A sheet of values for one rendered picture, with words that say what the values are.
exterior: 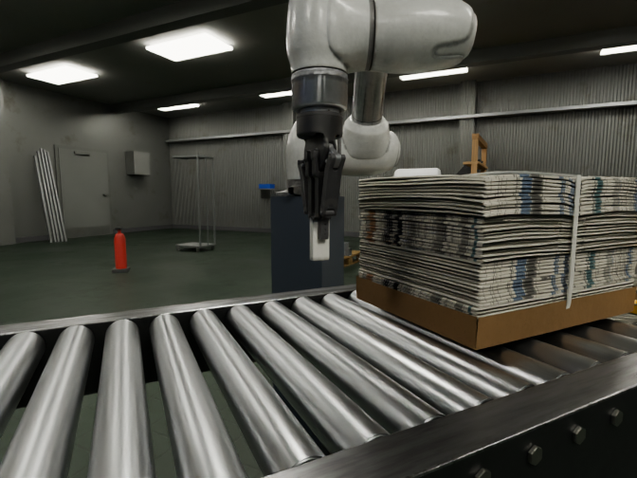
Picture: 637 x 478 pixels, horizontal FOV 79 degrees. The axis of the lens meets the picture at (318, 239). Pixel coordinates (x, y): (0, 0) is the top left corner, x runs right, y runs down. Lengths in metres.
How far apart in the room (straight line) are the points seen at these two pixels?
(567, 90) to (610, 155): 1.46
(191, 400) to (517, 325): 0.42
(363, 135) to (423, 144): 7.93
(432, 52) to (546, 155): 8.43
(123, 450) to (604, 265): 0.69
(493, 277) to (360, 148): 0.87
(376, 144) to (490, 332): 0.90
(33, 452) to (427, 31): 0.66
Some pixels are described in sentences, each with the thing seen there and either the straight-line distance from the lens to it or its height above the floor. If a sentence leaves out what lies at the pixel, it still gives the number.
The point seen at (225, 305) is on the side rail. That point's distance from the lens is 0.75.
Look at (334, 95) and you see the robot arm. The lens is 0.62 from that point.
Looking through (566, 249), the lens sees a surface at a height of 0.92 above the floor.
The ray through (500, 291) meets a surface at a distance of 0.57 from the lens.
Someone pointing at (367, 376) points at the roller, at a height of 0.80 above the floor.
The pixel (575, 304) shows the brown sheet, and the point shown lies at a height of 0.84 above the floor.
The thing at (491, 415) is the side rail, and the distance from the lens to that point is 0.43.
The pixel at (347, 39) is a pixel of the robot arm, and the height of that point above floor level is 1.23.
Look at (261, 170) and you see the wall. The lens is 10.87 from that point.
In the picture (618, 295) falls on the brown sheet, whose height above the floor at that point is 0.84.
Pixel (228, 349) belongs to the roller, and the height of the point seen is 0.80.
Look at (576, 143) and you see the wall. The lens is 9.13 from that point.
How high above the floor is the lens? 1.00
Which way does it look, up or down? 6 degrees down
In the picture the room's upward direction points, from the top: straight up
